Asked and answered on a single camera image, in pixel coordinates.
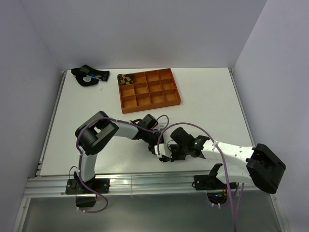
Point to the brown yellow argyle sock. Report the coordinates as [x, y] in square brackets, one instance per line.
[125, 79]

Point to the black blue sock pile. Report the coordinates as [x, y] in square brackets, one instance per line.
[87, 76]

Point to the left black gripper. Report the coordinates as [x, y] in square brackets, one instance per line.
[151, 147]

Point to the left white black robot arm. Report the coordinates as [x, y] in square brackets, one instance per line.
[95, 134]

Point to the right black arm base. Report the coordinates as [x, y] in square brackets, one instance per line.
[207, 182]

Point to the aluminium front rail frame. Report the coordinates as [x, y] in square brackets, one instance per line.
[120, 184]

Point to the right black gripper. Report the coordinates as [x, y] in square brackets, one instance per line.
[174, 158]

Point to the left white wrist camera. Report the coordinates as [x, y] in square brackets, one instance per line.
[160, 126]

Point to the orange compartment tray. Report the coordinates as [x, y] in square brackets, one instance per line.
[150, 90]

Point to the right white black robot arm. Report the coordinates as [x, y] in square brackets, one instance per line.
[234, 164]

